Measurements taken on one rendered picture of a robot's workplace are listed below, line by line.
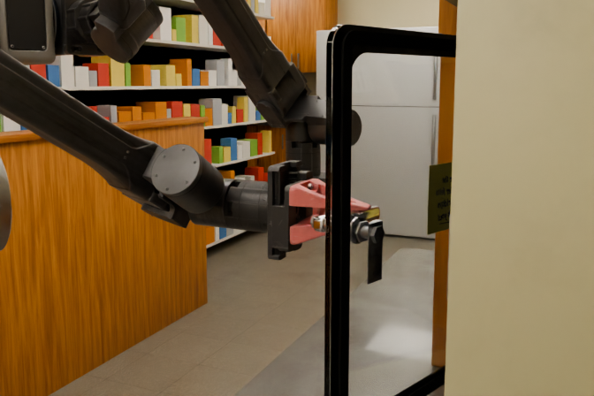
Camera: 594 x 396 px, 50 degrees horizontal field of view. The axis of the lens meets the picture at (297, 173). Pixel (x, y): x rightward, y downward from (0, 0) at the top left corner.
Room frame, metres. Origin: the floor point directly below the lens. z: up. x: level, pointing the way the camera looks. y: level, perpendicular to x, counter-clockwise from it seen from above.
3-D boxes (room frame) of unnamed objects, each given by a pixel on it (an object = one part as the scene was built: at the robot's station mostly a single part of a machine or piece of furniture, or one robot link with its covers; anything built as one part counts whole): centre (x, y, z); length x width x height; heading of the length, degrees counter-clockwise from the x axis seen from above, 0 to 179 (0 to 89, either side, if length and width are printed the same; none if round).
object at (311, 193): (0.68, -0.03, 1.20); 0.09 x 0.07 x 0.07; 66
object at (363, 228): (0.59, -0.07, 1.18); 0.02 x 0.02 x 0.06; 46
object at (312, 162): (1.05, -0.01, 1.21); 0.10 x 0.07 x 0.07; 66
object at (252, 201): (0.71, 0.04, 1.20); 0.07 x 0.07 x 0.10; 66
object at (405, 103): (0.67, -0.13, 1.19); 0.30 x 0.01 x 0.40; 136
